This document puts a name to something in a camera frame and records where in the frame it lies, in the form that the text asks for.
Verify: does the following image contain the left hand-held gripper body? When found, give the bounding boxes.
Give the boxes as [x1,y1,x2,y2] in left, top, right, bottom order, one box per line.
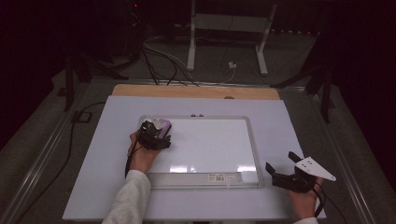
[136,117,172,151]

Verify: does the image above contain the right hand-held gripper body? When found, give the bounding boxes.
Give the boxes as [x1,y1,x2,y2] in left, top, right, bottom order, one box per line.
[271,156,337,193]

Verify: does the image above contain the silver framed whiteboard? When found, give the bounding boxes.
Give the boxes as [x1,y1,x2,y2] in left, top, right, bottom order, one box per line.
[126,113,265,190]

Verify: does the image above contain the person's left hand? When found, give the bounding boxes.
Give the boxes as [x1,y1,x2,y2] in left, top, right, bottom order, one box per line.
[127,130,162,175]

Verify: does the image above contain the person's right hand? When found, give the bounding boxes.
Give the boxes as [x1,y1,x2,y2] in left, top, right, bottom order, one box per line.
[286,176,325,220]

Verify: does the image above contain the white table cover sheet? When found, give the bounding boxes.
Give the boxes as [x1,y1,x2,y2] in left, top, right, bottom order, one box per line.
[62,94,327,222]

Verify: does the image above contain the black tripod stand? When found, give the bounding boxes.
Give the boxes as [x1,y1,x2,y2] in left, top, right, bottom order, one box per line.
[269,60,337,124]
[56,51,130,113]

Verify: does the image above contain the black square floor plate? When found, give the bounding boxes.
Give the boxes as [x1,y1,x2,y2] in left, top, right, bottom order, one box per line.
[71,110,94,124]

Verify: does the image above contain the white metal stand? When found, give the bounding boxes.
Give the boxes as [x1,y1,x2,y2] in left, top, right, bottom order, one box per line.
[186,0,278,77]

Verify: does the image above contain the dark computer tower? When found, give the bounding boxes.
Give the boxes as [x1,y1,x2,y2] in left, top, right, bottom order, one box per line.
[102,0,148,62]

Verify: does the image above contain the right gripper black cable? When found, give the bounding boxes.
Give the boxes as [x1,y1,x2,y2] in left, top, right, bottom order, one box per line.
[312,182,348,224]

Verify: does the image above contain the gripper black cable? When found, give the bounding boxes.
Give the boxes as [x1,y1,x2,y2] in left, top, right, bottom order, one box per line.
[13,101,140,224]
[312,182,348,224]

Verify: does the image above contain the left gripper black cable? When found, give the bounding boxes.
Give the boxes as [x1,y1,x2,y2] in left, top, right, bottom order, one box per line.
[13,101,140,224]

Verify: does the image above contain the metal floor rail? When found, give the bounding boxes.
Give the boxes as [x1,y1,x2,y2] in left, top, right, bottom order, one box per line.
[0,81,94,224]
[306,92,378,224]

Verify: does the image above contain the black floor cables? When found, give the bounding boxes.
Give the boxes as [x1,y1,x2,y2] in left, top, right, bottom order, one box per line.
[141,46,201,88]

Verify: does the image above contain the white plug with cable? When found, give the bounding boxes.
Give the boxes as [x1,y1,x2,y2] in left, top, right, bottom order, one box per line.
[143,41,238,86]

